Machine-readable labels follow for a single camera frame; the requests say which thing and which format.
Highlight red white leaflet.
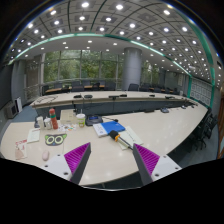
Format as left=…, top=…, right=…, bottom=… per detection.
left=15, top=139, right=27, bottom=160

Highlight pink computer mouse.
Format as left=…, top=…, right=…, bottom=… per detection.
left=42, top=150, right=49, bottom=161

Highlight pale green paper sheets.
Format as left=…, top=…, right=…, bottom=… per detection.
left=120, top=126, right=143, bottom=146

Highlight white paper sheet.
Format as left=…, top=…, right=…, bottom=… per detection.
left=27, top=128, right=40, bottom=143

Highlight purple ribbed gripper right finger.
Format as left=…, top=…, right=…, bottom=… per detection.
left=132, top=143, right=183, bottom=186

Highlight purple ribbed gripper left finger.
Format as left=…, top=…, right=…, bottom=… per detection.
left=44, top=142, right=92, bottom=185

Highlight black conference phone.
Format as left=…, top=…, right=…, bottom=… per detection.
left=85, top=115, right=103, bottom=126

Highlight blue notebook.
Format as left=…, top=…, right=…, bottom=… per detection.
left=102, top=121, right=125, bottom=134

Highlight orange and black tool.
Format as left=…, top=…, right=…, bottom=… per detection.
left=109, top=130, right=132, bottom=149

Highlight white plastic cup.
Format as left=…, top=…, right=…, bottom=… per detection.
left=37, top=116, right=45, bottom=129

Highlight grey round pillar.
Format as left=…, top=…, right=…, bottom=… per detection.
left=122, top=47, right=142, bottom=90

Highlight beige cardboard box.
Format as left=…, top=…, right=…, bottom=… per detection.
left=60, top=109, right=77, bottom=124

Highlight white green paper cup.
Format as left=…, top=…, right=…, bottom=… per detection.
left=76, top=114, right=86, bottom=128

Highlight red orange bottle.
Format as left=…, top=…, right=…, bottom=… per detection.
left=49, top=108, right=58, bottom=129

